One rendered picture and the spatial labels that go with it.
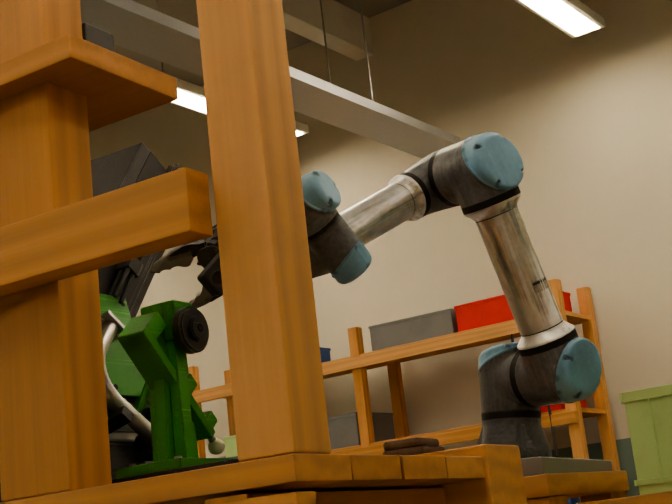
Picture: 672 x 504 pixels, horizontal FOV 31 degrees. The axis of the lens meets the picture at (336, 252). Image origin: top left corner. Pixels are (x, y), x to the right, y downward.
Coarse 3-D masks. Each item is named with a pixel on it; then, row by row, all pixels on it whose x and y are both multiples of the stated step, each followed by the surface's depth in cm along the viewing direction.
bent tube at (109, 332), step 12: (108, 312) 220; (108, 324) 220; (120, 324) 221; (108, 336) 217; (108, 384) 211; (108, 396) 211; (120, 396) 212; (132, 408) 213; (132, 420) 213; (144, 420) 214; (144, 432) 214
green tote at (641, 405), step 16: (624, 400) 202; (640, 400) 201; (656, 400) 200; (640, 416) 201; (656, 416) 199; (640, 432) 201; (656, 432) 199; (640, 448) 200; (656, 448) 198; (640, 464) 200; (656, 464) 198; (640, 480) 199; (656, 480) 197
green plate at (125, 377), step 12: (108, 300) 229; (120, 312) 230; (108, 348) 222; (120, 348) 224; (108, 360) 220; (120, 360) 223; (108, 372) 218; (120, 372) 221; (132, 372) 224; (120, 384) 219; (132, 384) 222; (132, 396) 221
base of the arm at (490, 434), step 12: (492, 420) 238; (504, 420) 236; (516, 420) 236; (528, 420) 237; (540, 420) 240; (480, 432) 241; (492, 432) 237; (504, 432) 235; (516, 432) 235; (528, 432) 235; (540, 432) 237; (504, 444) 234; (516, 444) 234; (528, 444) 235; (540, 444) 235; (528, 456) 233; (540, 456) 234
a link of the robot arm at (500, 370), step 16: (496, 352) 240; (512, 352) 239; (480, 368) 242; (496, 368) 239; (512, 368) 235; (480, 384) 243; (496, 384) 238; (512, 384) 235; (480, 400) 243; (496, 400) 238; (512, 400) 237
